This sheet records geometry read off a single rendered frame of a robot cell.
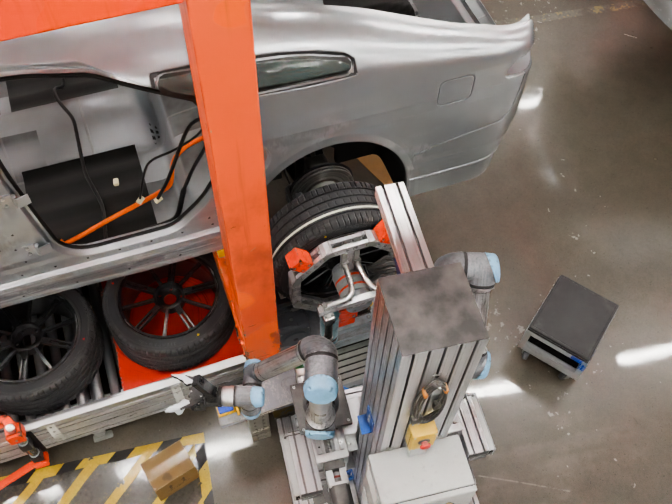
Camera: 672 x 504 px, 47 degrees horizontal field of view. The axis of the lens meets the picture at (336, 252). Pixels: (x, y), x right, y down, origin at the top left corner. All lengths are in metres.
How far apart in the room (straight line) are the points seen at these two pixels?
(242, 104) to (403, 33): 1.14
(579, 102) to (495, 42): 2.32
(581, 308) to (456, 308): 2.17
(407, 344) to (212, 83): 0.88
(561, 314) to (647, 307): 0.76
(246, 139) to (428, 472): 1.30
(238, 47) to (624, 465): 3.08
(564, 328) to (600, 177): 1.42
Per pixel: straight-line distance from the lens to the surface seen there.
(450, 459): 2.82
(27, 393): 3.88
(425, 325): 2.10
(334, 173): 3.71
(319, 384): 2.62
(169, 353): 3.81
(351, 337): 4.14
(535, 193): 5.05
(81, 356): 3.88
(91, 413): 3.92
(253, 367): 2.97
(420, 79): 3.29
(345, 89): 3.16
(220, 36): 2.06
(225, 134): 2.32
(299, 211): 3.37
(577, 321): 4.22
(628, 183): 5.31
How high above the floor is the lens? 3.88
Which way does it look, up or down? 58 degrees down
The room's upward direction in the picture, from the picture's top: 3 degrees clockwise
